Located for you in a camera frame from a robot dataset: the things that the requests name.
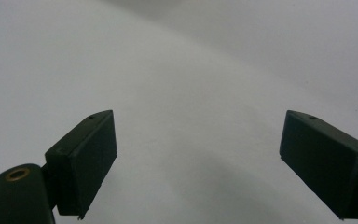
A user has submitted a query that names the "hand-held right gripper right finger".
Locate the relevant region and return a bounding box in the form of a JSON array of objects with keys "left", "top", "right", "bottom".
[{"left": 279, "top": 109, "right": 358, "bottom": 220}]

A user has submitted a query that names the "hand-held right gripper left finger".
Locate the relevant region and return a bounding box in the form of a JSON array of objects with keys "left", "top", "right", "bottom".
[{"left": 45, "top": 109, "right": 118, "bottom": 220}]

